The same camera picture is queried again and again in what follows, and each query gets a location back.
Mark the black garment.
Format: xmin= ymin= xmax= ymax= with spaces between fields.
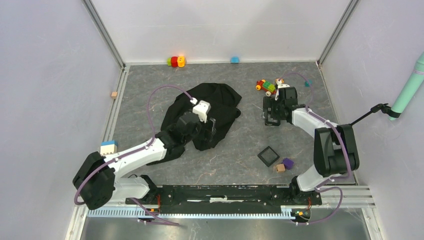
xmin=152 ymin=83 xmax=242 ymax=165

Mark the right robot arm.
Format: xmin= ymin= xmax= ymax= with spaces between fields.
xmin=262 ymin=87 xmax=360 ymax=204

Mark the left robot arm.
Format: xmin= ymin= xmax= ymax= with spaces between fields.
xmin=72 ymin=111 xmax=216 ymax=210

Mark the colourful toy brick car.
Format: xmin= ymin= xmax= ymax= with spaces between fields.
xmin=255 ymin=79 xmax=277 ymax=97

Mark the teal cube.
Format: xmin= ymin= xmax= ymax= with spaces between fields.
xmin=304 ymin=80 xmax=313 ymax=87

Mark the black square tray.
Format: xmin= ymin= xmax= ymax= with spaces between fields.
xmin=257 ymin=146 xmax=280 ymax=167

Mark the purple cube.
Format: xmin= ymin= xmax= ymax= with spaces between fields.
xmin=282 ymin=158 xmax=295 ymax=170

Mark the brown wooden cube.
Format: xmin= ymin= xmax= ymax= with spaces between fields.
xmin=275 ymin=164 xmax=286 ymax=173

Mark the blue round block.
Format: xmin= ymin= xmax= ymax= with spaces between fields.
xmin=230 ymin=56 xmax=240 ymax=64

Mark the black tripod stand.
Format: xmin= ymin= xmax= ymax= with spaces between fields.
xmin=350 ymin=103 xmax=391 ymax=126

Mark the red yellow green toy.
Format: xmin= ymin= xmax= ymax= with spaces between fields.
xmin=167 ymin=55 xmax=186 ymax=68

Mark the blue white block toy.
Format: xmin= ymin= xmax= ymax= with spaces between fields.
xmin=99 ymin=140 xmax=118 ymax=156

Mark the small wooden cube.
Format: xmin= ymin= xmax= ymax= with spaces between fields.
xmin=110 ymin=91 xmax=118 ymax=100

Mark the mint green tube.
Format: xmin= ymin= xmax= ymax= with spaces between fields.
xmin=389 ymin=53 xmax=424 ymax=121

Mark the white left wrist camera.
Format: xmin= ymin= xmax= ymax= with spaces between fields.
xmin=190 ymin=97 xmax=211 ymax=123

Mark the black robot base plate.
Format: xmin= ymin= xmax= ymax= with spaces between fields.
xmin=138 ymin=184 xmax=322 ymax=214

